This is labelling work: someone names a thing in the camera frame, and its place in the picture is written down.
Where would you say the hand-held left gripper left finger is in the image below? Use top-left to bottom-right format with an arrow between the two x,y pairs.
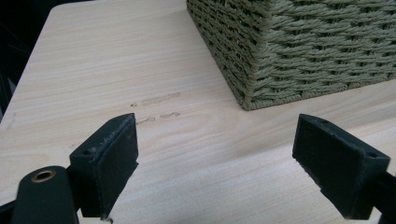
68,112 -> 139,219

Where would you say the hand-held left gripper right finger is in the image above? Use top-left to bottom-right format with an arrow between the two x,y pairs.
291,113 -> 391,220

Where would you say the green woven basket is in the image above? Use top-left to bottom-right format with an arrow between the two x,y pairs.
186,0 -> 396,111

